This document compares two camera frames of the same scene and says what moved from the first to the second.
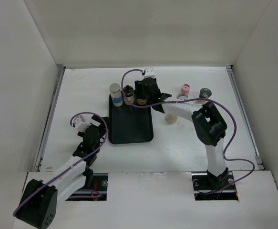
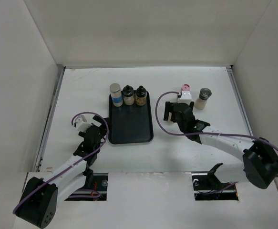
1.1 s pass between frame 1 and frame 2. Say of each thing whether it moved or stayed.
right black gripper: moved
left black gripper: stayed
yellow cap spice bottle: stayed
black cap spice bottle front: stayed
